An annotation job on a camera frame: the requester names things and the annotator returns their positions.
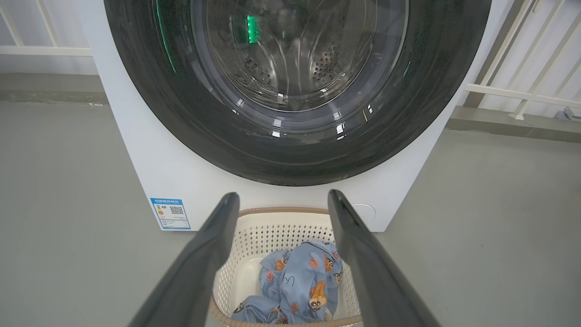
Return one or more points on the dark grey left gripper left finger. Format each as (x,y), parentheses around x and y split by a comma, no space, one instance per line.
(190,272)

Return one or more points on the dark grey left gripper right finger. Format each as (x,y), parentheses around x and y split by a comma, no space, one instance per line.
(372,281)

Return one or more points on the black round washing machine door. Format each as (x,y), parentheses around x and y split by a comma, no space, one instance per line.
(181,113)

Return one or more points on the cream perforated laundry basket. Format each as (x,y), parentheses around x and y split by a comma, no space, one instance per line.
(254,236)

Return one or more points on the white washing machine body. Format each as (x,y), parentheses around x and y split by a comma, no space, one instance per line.
(181,172)

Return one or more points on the blue energy label sticker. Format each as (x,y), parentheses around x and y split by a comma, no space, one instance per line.
(170,213)

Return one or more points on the round white filter cover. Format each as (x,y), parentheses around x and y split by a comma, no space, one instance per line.
(366,212)

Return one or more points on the perforated steel washer drum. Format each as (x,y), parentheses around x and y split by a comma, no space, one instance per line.
(317,68)

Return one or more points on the white metal railing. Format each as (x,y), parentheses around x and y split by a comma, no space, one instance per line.
(45,50)
(522,94)

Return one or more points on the small grey floor bracket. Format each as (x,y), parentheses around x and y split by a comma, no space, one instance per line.
(565,113)

